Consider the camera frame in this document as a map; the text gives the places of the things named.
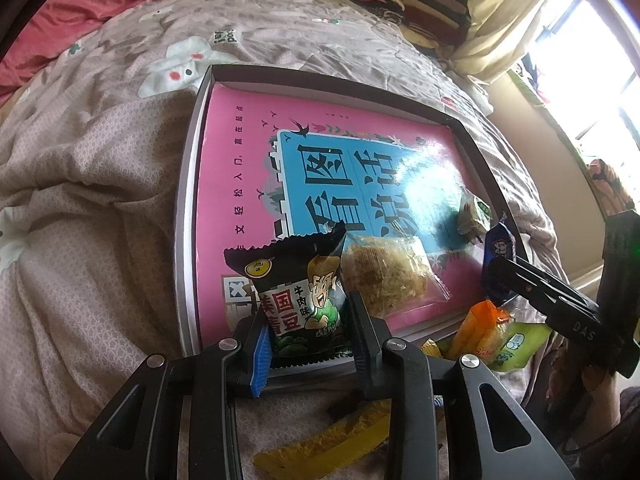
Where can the green jelly packet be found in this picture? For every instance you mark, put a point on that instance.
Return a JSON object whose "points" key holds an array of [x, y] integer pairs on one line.
{"points": [[522, 347]]}

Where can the green label cake packet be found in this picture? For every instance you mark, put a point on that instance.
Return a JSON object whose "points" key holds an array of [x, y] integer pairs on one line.
{"points": [[472, 212]]}

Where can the pink and blue book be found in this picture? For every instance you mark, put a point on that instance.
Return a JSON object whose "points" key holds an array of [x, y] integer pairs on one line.
{"points": [[240, 160]]}

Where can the grey floral duvet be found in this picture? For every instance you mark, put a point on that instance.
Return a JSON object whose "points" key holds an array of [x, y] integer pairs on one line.
{"points": [[90, 185]]}

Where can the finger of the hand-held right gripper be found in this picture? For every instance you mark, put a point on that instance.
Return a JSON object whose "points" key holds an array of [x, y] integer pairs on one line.
{"points": [[530, 280]]}

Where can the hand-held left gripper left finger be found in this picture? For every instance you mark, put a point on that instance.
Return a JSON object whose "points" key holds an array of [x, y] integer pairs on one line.
{"points": [[262, 355]]}

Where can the white crumpled cloth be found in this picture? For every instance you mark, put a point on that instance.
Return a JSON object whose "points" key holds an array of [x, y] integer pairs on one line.
{"points": [[482, 97]]}

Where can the blue cookie packet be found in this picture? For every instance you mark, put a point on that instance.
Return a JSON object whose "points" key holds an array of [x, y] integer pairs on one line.
{"points": [[500, 245]]}

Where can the yellow snack packet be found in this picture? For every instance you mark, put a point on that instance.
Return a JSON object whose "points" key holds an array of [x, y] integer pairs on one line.
{"points": [[320, 445]]}

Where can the cream curtain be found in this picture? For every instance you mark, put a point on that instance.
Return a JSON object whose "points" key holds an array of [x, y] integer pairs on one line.
{"points": [[510, 30]]}

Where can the person's right hand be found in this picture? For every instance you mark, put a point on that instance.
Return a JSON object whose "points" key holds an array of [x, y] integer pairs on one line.
{"points": [[610, 405]]}

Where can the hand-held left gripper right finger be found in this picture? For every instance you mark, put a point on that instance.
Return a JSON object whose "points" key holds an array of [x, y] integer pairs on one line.
{"points": [[367, 355]]}

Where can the pink pillow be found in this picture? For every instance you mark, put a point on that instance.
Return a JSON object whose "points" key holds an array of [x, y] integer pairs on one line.
{"points": [[75, 15]]}

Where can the clear packet yellow floss pastry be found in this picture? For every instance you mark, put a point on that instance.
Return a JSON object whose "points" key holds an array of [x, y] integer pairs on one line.
{"points": [[395, 275]]}

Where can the floral cloth on windowsill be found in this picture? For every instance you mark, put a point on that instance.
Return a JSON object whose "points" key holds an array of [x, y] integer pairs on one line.
{"points": [[605, 185]]}

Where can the black green pea packet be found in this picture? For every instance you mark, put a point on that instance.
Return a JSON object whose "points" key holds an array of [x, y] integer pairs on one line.
{"points": [[295, 305]]}

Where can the orange cracker packet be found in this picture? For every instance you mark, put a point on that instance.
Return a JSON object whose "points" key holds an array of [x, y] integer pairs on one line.
{"points": [[475, 330]]}

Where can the window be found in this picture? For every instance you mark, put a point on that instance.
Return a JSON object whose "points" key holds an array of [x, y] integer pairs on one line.
{"points": [[595, 70]]}

